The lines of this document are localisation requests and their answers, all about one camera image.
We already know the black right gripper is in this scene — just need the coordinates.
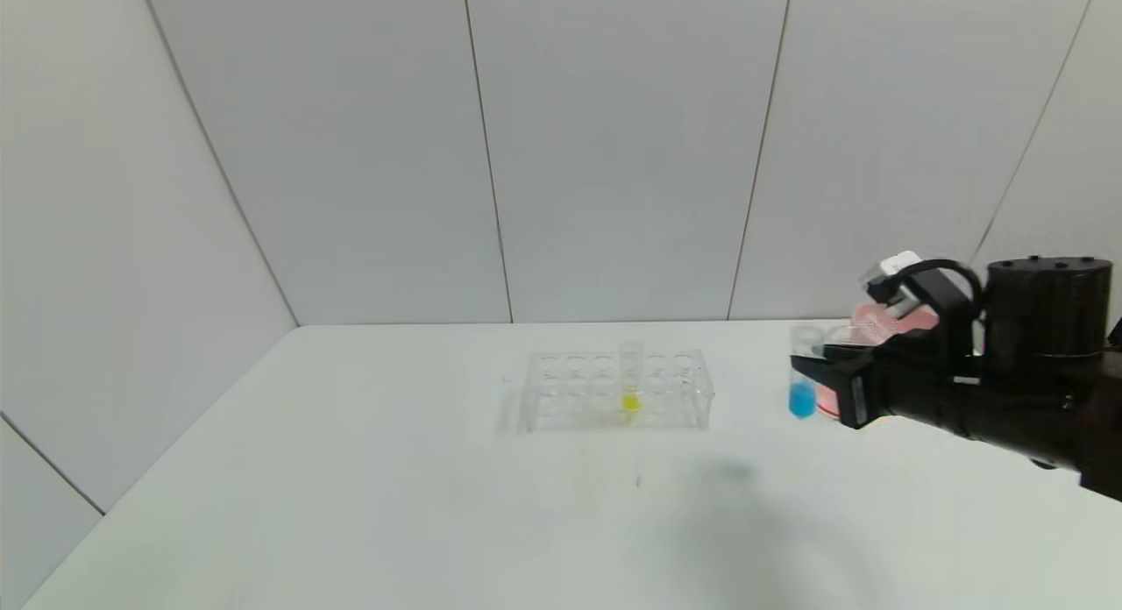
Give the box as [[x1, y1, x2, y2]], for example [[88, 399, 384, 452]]
[[790, 332, 959, 435]]

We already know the blue pigment test tube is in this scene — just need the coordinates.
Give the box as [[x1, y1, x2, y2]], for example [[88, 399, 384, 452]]
[[788, 323, 823, 421]]

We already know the yellow pigment test tube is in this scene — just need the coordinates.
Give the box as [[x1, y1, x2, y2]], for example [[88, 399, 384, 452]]
[[619, 341, 648, 423]]

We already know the clear plastic test tube rack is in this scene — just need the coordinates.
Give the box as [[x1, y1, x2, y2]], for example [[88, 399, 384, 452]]
[[522, 348, 715, 433]]

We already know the clear plastic measuring beaker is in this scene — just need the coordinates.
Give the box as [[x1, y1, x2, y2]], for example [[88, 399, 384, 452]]
[[815, 323, 888, 421]]

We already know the pink plastic bowl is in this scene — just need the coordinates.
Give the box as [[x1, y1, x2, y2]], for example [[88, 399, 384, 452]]
[[849, 301, 941, 341]]

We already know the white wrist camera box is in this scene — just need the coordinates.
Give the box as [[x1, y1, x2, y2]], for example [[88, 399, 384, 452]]
[[858, 250, 976, 332]]

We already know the black camera cable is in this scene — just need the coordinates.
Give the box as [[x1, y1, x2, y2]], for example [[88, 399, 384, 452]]
[[912, 258, 984, 315]]

